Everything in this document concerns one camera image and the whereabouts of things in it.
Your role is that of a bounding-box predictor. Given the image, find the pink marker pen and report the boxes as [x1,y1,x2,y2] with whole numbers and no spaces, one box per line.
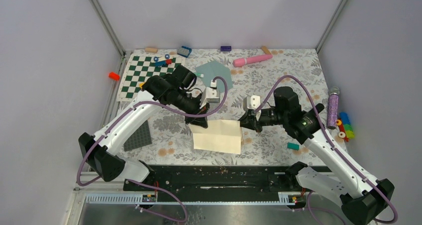
[232,54,273,67]

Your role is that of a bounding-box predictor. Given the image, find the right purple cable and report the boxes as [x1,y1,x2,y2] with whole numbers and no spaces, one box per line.
[253,75,399,225]

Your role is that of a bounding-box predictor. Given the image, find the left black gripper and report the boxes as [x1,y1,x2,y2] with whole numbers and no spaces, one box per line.
[174,89,211,128]

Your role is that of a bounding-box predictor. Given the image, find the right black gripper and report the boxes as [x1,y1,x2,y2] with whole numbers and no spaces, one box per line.
[234,108,288,133]

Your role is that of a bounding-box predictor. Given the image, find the blue red toy car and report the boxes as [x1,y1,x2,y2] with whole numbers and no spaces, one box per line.
[153,54,173,67]

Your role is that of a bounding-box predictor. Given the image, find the blue grey lego brick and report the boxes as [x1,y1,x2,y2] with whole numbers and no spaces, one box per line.
[177,46,192,58]

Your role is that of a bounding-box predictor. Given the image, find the floral patterned table mat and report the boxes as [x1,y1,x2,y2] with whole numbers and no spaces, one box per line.
[118,49,328,166]

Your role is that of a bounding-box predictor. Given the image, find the purple lego brick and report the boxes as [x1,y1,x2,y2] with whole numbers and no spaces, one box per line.
[220,46,232,52]

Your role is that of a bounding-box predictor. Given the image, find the teal green envelope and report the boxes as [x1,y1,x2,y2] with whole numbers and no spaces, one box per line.
[195,61,233,90]

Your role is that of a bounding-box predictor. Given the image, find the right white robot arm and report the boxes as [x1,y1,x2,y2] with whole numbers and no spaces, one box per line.
[239,87,395,225]

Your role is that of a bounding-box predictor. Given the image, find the teal small block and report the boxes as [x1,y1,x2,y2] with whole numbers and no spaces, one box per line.
[287,142,300,151]

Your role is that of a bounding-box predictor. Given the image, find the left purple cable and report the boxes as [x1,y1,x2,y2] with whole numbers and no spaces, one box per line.
[76,76,229,187]

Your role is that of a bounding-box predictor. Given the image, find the beige wooden cylinder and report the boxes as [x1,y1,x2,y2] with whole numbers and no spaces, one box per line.
[261,46,272,55]
[144,47,158,53]

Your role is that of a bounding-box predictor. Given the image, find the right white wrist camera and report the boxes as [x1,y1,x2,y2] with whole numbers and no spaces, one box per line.
[243,95,261,112]

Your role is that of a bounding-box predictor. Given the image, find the green white chessboard mat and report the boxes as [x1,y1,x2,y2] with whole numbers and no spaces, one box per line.
[116,53,186,102]

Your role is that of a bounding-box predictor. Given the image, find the cream paper letter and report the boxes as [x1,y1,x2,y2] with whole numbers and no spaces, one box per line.
[189,119,242,154]

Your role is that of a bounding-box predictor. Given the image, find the beige wooden cylinder left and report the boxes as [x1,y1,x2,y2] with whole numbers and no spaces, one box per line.
[144,47,158,53]

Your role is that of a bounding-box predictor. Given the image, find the beige wooden cylinder right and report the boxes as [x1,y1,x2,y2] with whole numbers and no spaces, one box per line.
[261,46,272,55]

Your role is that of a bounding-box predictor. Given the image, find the dark grey lego baseplate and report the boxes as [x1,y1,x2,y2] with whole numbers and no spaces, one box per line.
[123,121,152,152]

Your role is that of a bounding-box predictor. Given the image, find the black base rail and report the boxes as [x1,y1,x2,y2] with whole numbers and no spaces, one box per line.
[144,165,302,203]

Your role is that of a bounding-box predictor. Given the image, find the purple glitter microphone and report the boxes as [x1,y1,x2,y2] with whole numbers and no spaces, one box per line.
[326,87,340,129]

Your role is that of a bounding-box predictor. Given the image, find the colourful stacked block toy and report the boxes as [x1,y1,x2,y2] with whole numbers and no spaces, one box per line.
[336,112,355,142]

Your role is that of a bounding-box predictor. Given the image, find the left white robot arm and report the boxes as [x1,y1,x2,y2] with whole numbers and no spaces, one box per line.
[78,66,219,191]

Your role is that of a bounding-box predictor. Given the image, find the red cylinder block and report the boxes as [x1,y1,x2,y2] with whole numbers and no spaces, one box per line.
[108,72,120,81]

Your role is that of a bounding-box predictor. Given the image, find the purple cable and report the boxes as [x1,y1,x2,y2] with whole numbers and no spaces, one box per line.
[76,76,229,187]
[253,75,399,225]

